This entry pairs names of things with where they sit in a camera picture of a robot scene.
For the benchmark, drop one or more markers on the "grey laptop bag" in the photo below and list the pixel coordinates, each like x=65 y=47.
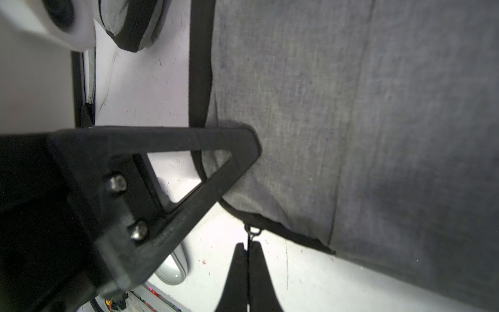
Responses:
x=378 y=122
x=130 y=24

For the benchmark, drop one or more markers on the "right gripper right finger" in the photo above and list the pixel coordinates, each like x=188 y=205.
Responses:
x=261 y=293

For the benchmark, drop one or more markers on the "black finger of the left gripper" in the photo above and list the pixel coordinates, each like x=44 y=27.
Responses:
x=132 y=225

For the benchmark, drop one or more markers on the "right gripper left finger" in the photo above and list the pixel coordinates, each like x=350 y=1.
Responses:
x=235 y=293

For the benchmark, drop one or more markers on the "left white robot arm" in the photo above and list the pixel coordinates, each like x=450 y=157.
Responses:
x=42 y=83

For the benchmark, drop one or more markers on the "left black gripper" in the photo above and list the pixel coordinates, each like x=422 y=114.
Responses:
x=58 y=220

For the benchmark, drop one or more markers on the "silver computer mouse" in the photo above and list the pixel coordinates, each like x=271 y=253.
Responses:
x=174 y=269

